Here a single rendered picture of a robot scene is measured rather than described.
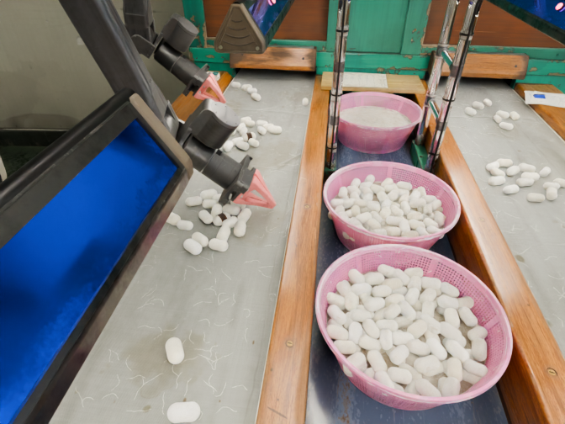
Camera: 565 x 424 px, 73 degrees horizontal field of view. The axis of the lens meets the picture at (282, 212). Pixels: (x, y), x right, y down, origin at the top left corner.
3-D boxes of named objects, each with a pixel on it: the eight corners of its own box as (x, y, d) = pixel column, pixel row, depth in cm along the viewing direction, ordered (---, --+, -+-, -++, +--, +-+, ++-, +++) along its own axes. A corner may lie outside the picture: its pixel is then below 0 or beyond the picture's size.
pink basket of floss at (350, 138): (371, 169, 102) (377, 137, 96) (309, 133, 119) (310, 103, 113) (435, 142, 114) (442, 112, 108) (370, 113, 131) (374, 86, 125)
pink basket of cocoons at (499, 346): (306, 422, 51) (308, 386, 45) (316, 275, 72) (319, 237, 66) (515, 449, 48) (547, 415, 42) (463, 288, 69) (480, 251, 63)
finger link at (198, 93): (236, 87, 105) (208, 64, 102) (229, 98, 99) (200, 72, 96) (222, 105, 108) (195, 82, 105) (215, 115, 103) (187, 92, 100)
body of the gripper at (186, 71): (212, 67, 103) (189, 48, 100) (200, 80, 94) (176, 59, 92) (199, 85, 106) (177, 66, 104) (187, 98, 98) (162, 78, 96)
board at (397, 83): (320, 89, 124) (320, 86, 123) (322, 74, 136) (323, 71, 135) (425, 94, 121) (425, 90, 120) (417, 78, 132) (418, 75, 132)
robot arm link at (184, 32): (135, 31, 97) (127, 44, 91) (156, -8, 91) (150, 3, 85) (177, 60, 103) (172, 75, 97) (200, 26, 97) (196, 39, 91)
